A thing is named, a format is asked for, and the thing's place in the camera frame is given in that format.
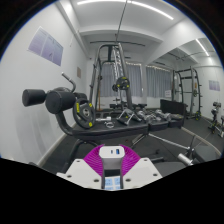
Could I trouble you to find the black yellow-marked weight plate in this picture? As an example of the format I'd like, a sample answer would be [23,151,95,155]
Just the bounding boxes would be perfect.
[72,98,97,130]

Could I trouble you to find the small purple wall poster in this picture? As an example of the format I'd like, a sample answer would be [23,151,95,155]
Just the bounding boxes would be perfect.
[208,79,221,92]

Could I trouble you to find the chrome dumbbell group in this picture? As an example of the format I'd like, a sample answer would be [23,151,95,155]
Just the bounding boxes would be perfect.
[133,108,184,123]

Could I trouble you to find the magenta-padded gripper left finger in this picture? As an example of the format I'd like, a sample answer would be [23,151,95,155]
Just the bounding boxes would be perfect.
[57,144,107,191]

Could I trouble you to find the small black weight plate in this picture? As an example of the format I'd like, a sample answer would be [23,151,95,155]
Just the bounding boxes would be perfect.
[115,76,130,91]

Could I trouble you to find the grey window curtain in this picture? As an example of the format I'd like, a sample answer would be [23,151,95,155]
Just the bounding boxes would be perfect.
[99,61,144,99]
[145,64,174,99]

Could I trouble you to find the black exercise bike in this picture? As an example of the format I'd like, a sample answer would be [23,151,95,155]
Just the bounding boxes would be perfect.
[208,101,224,138]

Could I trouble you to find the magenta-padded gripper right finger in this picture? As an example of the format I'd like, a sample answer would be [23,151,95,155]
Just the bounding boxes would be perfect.
[119,144,164,191]

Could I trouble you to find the grey metal triangle handle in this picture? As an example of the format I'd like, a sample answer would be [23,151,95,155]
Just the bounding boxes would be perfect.
[116,109,138,126]

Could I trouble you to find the white charger block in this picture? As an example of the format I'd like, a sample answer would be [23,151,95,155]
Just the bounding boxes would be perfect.
[98,144,126,172]

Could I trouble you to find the short ceiling light strip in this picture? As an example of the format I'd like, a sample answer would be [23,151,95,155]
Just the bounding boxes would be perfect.
[194,38,211,58]

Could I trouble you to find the black weight bench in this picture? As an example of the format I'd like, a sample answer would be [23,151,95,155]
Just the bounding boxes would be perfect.
[22,87,188,174]

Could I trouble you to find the black padded exercise machine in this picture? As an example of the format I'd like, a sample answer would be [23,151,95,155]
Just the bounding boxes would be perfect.
[178,134,221,166]

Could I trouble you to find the long ceiling light strip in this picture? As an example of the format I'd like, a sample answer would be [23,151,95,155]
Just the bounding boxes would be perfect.
[76,0,174,21]

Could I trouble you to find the black squat rack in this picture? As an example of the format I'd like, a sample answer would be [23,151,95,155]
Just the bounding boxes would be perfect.
[173,66,203,121]

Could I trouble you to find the grey curved bar handle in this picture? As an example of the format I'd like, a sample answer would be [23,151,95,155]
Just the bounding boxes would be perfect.
[61,72,77,93]

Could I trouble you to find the grey cable machine frame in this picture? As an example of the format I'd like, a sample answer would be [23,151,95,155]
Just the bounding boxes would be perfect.
[89,42,134,111]

